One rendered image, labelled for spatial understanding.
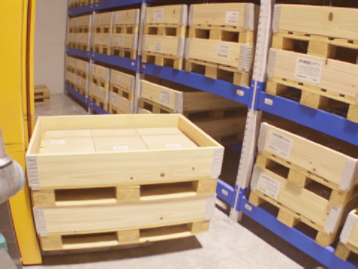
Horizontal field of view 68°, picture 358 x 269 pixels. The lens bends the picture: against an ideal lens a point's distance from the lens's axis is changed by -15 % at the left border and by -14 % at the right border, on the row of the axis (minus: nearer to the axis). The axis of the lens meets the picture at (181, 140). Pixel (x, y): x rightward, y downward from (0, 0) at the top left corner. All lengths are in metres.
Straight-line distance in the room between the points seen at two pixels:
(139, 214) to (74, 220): 0.42
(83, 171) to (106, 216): 0.34
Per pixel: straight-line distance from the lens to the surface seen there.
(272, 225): 2.47
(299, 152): 2.14
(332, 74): 1.99
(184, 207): 2.05
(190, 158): 1.88
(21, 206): 1.94
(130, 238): 2.07
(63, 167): 1.75
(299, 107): 2.13
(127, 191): 1.85
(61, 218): 1.92
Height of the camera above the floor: 1.51
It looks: 19 degrees down
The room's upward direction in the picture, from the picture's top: 6 degrees clockwise
